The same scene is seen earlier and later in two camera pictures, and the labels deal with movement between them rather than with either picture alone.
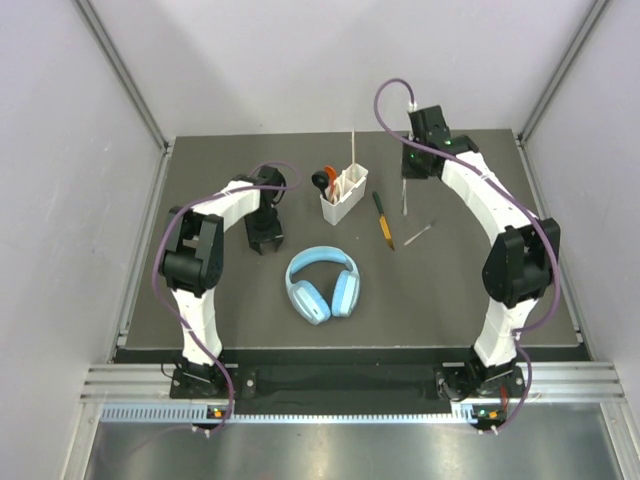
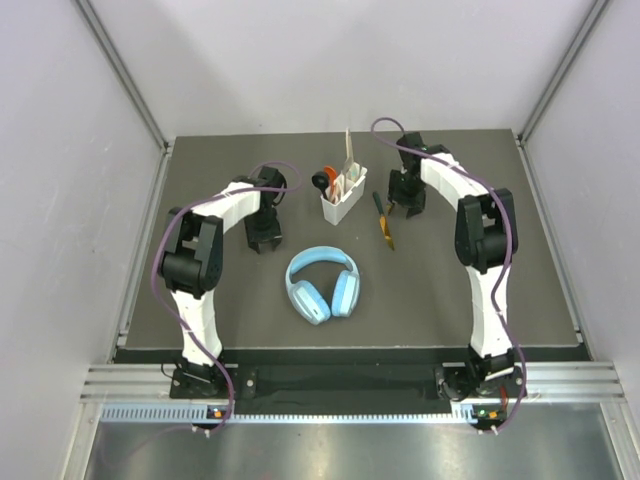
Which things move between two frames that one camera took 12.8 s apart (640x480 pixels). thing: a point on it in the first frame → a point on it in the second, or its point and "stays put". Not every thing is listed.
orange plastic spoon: (332, 175) stays put
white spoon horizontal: (341, 184) stays put
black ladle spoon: (321, 181) stays put
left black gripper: (255, 237) stays put
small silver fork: (427, 227) → (354, 171)
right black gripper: (408, 172) → (414, 204)
